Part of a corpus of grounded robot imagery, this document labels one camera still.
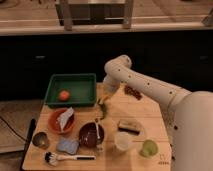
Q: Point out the white cup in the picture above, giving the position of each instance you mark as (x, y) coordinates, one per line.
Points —
(122, 141)

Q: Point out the green chili pepper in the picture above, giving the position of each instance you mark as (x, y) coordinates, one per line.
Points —
(103, 108)

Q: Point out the metal cup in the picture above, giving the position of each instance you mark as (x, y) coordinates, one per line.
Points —
(41, 140)

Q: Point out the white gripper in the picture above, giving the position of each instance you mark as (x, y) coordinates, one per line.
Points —
(111, 86)

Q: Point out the brown block eraser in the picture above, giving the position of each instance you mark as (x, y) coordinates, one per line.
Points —
(129, 126)

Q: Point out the green plastic tray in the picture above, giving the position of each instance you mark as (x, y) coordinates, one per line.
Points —
(81, 87)

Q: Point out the yellow banana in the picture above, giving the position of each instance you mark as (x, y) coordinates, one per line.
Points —
(102, 99)

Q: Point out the orange bowl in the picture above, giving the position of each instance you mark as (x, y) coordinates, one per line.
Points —
(53, 123)

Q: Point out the dark red bowl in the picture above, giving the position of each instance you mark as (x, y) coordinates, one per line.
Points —
(87, 135)

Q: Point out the green cup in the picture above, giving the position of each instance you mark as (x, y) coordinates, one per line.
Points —
(149, 148)

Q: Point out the wooden stool frame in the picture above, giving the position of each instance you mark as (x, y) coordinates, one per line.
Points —
(94, 12)

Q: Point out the orange tomato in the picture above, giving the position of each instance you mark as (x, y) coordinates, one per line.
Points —
(64, 96)

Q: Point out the blue sponge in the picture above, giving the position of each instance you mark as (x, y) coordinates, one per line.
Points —
(67, 145)

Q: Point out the white crumpled paper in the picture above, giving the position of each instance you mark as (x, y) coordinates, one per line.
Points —
(64, 117)

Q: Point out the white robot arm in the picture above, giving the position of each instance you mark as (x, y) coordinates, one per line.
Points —
(192, 147)

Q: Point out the white dish brush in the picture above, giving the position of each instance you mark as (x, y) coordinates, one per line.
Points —
(53, 158)

